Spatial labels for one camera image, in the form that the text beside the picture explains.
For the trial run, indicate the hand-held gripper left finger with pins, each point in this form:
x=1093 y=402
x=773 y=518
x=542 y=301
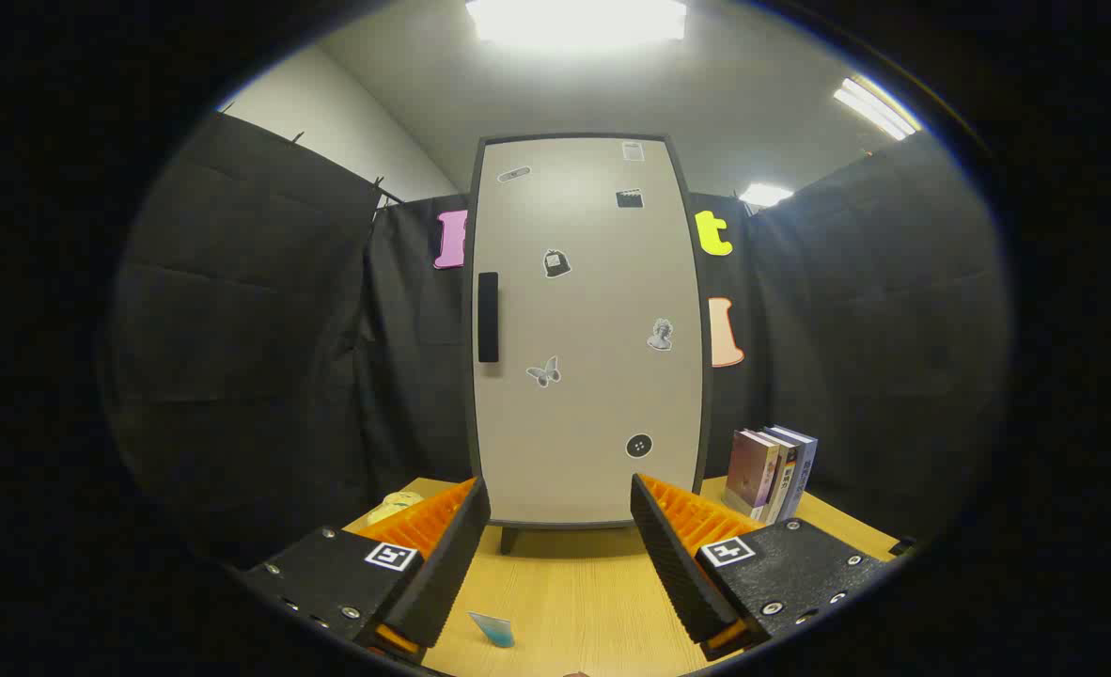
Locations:
x=447 y=564

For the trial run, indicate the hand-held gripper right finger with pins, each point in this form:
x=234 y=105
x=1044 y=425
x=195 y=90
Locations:
x=673 y=564

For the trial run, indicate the white and blue tube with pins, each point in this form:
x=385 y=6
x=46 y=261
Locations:
x=494 y=630

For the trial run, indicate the beige cabinet door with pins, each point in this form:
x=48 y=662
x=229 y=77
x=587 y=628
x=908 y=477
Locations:
x=593 y=310

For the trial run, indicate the dark grey cabinet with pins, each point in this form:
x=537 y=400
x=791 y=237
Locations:
x=510 y=538

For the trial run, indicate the yellow plush toy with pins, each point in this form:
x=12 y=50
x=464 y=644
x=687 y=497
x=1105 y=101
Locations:
x=394 y=508

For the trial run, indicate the white spine book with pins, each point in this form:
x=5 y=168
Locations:
x=783 y=481

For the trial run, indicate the black backdrop cloth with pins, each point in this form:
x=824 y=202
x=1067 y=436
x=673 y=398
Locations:
x=255 y=329

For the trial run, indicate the small ceiling light panel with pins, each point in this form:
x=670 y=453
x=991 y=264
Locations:
x=764 y=195

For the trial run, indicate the long ceiling light panel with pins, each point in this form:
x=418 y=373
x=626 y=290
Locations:
x=875 y=108

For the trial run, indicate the large ceiling light panel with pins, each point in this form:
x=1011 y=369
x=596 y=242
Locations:
x=574 y=19

